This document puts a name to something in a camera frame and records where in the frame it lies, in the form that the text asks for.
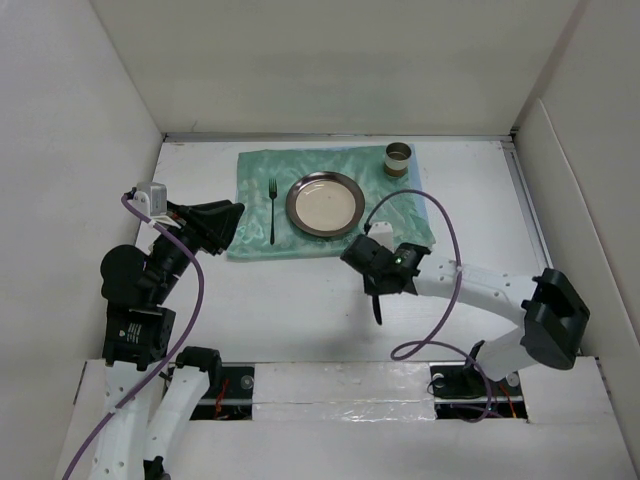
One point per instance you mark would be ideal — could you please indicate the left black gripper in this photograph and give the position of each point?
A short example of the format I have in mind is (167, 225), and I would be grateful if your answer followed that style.
(211, 223)

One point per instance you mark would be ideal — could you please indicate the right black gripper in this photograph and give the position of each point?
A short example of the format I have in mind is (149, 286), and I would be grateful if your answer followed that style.
(371, 288)

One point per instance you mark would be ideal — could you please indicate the black knife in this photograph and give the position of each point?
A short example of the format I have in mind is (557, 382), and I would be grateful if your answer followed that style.
(376, 306)

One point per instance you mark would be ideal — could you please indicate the black metal fork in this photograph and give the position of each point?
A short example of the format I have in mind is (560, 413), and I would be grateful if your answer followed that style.
(273, 193)

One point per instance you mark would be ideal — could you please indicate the green satin placemat cloth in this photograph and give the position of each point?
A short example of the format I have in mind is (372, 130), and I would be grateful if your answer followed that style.
(363, 164)

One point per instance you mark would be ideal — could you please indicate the round metal plate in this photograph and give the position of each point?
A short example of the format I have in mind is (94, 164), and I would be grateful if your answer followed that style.
(325, 204)

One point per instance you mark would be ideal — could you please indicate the metal cup with cork base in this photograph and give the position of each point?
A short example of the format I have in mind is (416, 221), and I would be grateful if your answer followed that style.
(398, 156)

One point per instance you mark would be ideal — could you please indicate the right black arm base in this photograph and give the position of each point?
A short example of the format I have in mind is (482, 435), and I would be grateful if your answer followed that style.
(460, 393)

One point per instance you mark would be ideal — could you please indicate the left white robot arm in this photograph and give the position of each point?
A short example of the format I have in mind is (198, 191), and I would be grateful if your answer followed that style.
(153, 384)

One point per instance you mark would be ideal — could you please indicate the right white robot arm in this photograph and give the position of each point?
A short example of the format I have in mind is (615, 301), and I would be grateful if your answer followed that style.
(549, 315)

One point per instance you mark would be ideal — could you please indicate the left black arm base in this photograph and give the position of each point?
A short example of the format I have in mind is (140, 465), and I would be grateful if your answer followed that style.
(230, 397)

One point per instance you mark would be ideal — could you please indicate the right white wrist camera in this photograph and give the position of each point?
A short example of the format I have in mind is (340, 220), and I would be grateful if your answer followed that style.
(382, 233)

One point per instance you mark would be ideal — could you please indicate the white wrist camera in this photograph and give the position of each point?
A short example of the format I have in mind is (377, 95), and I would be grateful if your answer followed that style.
(150, 199)
(382, 233)

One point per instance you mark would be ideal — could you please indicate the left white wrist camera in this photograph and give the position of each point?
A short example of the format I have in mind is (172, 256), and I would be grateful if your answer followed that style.
(150, 199)

